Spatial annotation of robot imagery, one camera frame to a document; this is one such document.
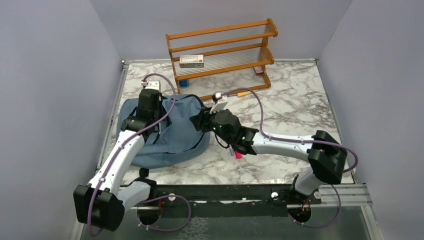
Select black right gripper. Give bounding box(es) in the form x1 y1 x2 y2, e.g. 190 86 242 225
190 104 233 145

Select blue student backpack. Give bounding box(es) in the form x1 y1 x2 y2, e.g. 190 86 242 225
131 94 210 169

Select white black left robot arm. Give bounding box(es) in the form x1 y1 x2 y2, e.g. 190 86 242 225
73 87 164 231

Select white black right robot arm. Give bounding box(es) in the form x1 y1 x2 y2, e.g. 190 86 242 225
189 107 348 204

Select blue small object under shelf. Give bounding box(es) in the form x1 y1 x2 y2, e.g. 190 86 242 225
178 79 189 88

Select pink marker pen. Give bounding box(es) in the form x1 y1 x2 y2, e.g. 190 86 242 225
233 151 243 159

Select orange highlighter pen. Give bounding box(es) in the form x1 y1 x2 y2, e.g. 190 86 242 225
236 91 251 98

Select white grey box on shelf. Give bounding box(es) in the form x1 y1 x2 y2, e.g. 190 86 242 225
178 54 204 68

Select small red card box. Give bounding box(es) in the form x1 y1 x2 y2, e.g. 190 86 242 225
253 66 264 75

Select orange wooden shelf rack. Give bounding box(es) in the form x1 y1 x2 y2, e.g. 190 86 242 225
165 18 279 92

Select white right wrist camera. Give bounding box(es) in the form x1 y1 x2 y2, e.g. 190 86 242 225
209 92 229 114

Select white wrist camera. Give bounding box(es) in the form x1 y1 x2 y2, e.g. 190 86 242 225
141 80 162 93
209 92 229 114

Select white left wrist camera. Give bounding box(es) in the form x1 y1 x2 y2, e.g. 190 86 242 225
141 80 162 93

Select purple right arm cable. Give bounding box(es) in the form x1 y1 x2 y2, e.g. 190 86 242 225
221 87 359 230

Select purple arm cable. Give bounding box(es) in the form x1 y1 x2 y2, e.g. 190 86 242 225
221 87 359 230
86 72 192 238

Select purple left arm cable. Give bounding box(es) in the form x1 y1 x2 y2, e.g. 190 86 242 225
86 72 192 238

